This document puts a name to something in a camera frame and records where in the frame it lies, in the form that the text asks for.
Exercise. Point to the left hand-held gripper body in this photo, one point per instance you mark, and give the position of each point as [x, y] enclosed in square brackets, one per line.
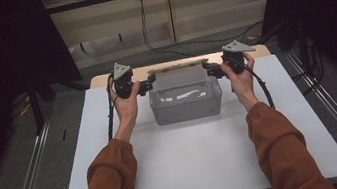
[123, 79]

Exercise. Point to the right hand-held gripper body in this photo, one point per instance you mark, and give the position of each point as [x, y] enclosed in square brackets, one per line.
[235, 57]

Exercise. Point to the clear plastic box lid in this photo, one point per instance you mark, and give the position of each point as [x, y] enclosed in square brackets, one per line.
[180, 74]

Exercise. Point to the clear grey plastic box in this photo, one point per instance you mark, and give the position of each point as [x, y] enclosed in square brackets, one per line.
[187, 108]

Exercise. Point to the person's left hand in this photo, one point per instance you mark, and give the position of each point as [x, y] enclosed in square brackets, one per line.
[126, 107]

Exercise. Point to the person's right hand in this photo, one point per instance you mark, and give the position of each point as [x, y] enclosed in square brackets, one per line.
[242, 85]

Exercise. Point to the wooden table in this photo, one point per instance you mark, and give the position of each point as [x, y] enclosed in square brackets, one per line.
[100, 81]

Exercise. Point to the white board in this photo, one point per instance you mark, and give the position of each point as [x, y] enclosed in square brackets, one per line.
[193, 161]

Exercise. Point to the black metal stand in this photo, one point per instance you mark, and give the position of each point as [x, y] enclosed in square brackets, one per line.
[36, 107]

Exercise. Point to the small yellow floor item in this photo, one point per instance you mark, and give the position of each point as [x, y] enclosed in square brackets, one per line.
[25, 110]

